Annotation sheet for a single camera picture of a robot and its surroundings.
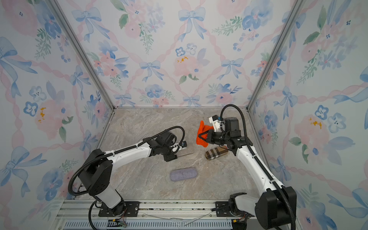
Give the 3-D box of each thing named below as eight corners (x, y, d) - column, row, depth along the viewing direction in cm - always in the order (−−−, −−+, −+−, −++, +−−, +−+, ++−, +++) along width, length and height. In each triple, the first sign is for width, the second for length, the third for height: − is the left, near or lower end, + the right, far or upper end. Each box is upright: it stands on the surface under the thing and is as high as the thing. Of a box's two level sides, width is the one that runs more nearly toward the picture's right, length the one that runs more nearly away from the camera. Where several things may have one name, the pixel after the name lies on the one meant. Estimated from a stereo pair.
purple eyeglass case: (171, 182, 85) (170, 180, 82) (170, 172, 88) (169, 170, 86) (197, 178, 86) (197, 176, 84) (195, 168, 90) (195, 166, 87)
